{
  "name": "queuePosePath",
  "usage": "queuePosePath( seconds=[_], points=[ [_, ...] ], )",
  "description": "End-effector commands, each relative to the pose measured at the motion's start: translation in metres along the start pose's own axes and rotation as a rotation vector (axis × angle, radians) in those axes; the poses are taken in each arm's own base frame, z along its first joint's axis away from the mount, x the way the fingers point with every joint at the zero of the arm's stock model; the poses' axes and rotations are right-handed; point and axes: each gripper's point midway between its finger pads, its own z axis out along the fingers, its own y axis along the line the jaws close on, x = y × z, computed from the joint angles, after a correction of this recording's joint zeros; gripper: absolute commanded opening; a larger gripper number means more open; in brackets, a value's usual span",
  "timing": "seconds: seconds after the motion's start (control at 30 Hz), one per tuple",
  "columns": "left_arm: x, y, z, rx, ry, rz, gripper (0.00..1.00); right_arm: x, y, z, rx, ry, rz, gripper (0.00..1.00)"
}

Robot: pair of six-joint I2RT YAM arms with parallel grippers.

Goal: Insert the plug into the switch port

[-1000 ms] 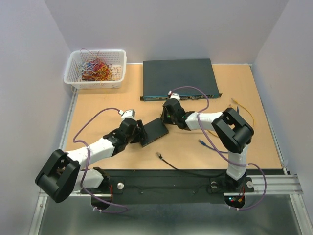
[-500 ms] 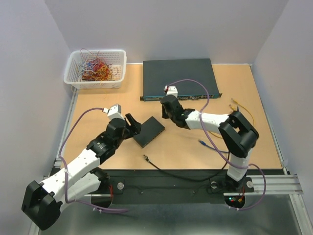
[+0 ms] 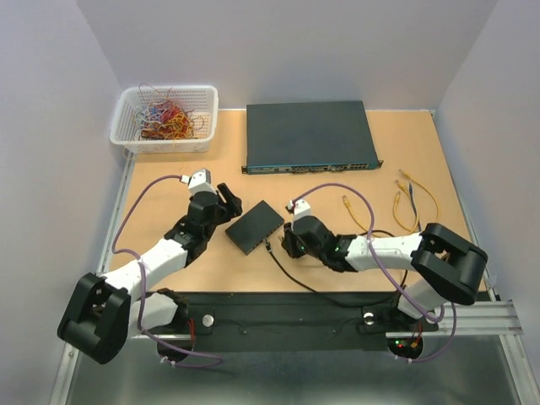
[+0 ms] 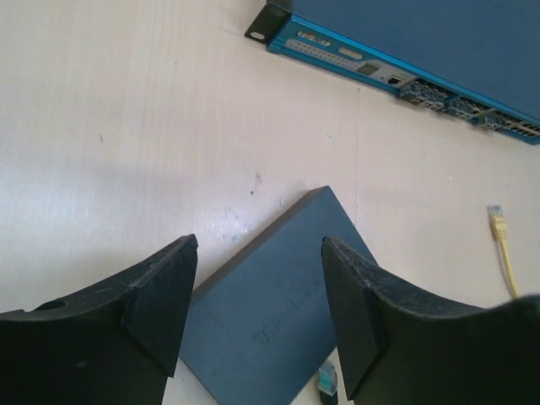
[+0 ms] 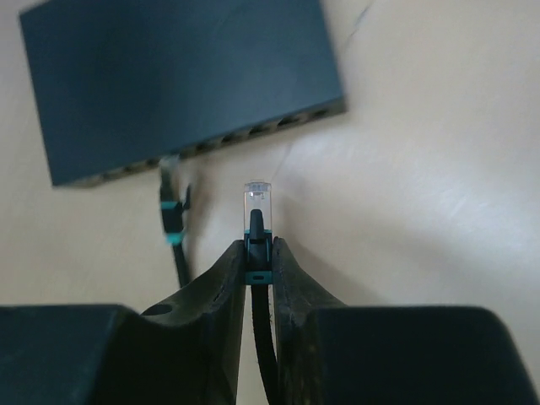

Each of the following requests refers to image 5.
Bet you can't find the black ethernet cable teal plug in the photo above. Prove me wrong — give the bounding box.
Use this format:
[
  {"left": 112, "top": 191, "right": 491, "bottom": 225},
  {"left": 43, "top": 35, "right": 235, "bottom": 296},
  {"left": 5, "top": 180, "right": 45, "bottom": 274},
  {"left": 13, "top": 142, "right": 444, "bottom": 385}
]
[{"left": 159, "top": 156, "right": 281, "bottom": 404}]

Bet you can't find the small black network switch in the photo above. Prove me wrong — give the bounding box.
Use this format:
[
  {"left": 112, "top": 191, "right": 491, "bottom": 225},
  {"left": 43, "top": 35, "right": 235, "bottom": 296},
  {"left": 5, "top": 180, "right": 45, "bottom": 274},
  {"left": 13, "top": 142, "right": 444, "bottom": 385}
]
[{"left": 19, "top": 1, "right": 346, "bottom": 186}]

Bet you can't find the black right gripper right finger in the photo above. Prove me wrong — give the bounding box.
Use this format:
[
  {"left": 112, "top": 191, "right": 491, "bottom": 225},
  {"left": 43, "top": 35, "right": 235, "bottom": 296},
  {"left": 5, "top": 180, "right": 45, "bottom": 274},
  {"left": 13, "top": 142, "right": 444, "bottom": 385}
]
[{"left": 273, "top": 238, "right": 536, "bottom": 404}]

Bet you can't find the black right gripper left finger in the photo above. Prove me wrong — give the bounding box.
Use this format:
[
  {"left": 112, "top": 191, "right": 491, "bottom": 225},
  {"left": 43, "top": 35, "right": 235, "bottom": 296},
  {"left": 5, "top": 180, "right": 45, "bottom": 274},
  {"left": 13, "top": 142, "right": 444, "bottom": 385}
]
[{"left": 1, "top": 240, "right": 245, "bottom": 404}]

